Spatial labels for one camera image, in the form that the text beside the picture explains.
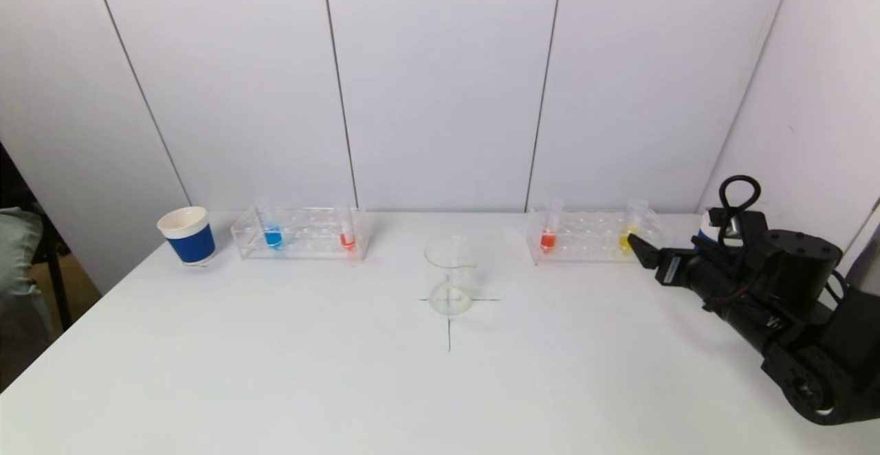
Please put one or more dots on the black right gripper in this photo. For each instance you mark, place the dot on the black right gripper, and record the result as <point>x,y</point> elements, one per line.
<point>669,265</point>

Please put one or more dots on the yellow pigment test tube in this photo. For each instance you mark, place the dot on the yellow pigment test tube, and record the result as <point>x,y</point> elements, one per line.
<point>634,218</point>

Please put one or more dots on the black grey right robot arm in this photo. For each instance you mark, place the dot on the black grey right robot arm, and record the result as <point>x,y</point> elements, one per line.
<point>797,262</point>

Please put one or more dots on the clear acrylic test tube rack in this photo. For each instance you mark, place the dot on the clear acrylic test tube rack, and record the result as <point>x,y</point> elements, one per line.
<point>591,236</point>
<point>309,236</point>

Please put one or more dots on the red pigment test tube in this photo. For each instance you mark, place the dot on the red pigment test tube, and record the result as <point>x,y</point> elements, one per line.
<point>547,240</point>
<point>348,240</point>

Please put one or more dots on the clear glass beaker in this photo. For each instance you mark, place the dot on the clear glass beaker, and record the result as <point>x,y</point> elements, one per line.
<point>450,297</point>

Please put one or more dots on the blue pigment test tube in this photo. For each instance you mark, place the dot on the blue pigment test tube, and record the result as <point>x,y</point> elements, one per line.
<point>273,237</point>

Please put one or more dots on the person in grey clothing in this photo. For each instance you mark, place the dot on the person in grey clothing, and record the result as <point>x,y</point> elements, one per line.
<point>17,262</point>

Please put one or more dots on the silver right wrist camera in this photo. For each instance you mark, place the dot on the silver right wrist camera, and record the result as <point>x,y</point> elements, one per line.
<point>749,225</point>

